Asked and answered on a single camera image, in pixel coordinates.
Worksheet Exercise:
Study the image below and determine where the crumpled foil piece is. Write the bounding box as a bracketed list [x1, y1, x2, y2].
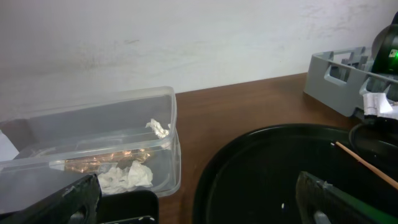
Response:
[146, 119, 170, 139]

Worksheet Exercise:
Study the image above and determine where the clear plastic bin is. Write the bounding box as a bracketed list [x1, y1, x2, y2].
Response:
[1, 86, 181, 213]

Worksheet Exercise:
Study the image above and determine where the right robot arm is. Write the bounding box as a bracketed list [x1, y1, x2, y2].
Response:
[371, 13, 397, 75]

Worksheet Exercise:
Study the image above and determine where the round black tray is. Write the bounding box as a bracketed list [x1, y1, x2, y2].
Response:
[192, 124, 397, 223]

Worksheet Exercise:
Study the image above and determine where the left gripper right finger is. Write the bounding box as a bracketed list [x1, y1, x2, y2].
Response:
[295, 171, 397, 224]

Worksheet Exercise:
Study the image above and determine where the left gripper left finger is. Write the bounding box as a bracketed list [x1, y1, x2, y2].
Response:
[1, 174, 102, 224]

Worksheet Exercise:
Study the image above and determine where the crumpled white tissue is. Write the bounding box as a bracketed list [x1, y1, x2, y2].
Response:
[98, 161, 153, 195]

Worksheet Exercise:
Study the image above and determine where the wooden chopstick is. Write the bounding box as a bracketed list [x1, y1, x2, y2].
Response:
[332, 142, 398, 189]

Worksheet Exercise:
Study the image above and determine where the grey dishwasher rack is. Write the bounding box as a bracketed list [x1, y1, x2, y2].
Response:
[304, 47, 397, 117]

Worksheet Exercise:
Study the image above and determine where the gold foil wrapper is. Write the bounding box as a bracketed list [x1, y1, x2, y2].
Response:
[49, 148, 152, 174]

